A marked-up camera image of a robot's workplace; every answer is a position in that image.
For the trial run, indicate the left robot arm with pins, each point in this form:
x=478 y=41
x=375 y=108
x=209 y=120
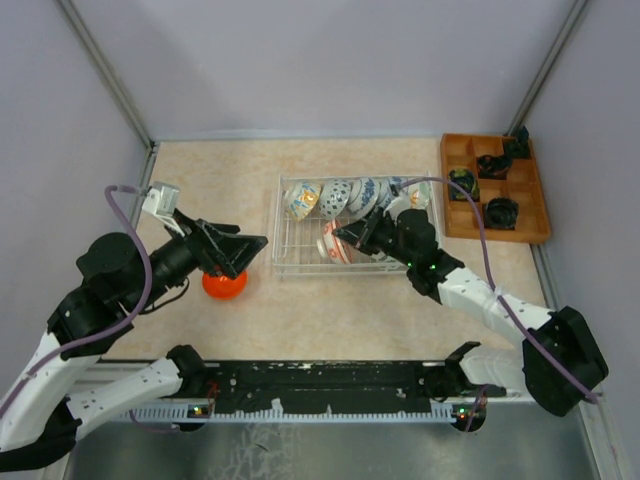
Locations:
x=40 y=420

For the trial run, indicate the orange bottom stacked bowl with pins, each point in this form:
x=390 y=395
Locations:
x=223 y=287

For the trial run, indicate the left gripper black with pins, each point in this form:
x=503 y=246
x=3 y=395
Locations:
x=215 y=248

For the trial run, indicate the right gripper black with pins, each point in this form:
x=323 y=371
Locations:
x=358 y=233

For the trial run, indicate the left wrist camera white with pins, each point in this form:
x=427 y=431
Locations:
x=160 y=202

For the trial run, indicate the black round object in tray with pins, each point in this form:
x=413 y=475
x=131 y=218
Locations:
x=501 y=214

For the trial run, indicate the green leaf pattern bowl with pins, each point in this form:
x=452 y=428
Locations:
x=386 y=262

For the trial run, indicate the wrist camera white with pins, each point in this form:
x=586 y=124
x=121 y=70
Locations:
x=400 y=201
x=160 y=202

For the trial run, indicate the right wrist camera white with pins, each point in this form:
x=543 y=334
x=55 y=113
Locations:
x=400 y=201

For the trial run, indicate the blue white patterned bowl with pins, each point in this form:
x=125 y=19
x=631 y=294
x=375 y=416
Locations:
x=386 y=195

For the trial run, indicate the white wire dish rack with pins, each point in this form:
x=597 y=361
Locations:
x=295 y=251

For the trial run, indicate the black yellow object in tray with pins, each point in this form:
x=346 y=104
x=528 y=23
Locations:
x=467 y=185

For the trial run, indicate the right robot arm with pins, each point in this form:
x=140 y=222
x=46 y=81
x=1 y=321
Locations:
x=554 y=356

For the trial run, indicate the black object tray corner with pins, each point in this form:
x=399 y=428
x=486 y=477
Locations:
x=517 y=146

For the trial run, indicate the orange white leaf bowl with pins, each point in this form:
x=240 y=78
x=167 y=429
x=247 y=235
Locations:
x=331 y=247

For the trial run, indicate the black object tray centre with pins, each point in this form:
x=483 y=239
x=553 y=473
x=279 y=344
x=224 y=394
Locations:
x=494 y=167

